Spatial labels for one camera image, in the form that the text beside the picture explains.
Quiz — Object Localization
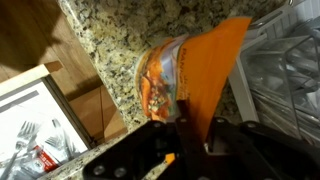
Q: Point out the clear bag of cutlery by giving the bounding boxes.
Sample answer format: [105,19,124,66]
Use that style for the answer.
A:
[0,119,79,180]

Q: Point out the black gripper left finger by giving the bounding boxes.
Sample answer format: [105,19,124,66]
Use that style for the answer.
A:
[82,99,208,180]

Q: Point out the wooden cabinet doors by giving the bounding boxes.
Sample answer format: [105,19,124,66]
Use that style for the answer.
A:
[43,59,129,145]

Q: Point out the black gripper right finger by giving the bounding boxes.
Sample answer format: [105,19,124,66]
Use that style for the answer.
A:
[209,116,320,180]

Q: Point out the grey dish rack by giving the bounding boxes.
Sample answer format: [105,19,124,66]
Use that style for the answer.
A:
[228,0,320,145]

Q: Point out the wooden drawer with metal handle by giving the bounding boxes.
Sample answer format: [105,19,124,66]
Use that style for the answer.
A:
[0,62,96,180]

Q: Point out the orange food packet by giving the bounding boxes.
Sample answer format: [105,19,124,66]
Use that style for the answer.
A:
[134,16,253,142]

